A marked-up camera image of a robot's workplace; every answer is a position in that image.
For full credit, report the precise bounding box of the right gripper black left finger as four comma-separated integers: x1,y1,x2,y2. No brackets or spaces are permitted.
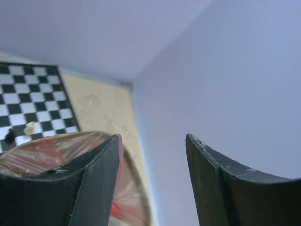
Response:
0,135,119,226

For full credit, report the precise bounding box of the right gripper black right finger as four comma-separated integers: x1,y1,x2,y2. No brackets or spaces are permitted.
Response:
185,134,301,226

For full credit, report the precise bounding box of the red plastic trash bag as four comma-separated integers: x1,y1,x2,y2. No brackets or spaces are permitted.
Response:
0,131,152,226

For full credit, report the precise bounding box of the cream chess piece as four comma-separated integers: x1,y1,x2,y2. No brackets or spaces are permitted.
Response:
24,121,36,136

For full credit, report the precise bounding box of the black chess piece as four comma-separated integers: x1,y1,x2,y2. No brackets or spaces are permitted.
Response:
5,128,16,144

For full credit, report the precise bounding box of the black white chessboard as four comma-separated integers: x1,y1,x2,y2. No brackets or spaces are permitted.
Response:
0,62,80,152

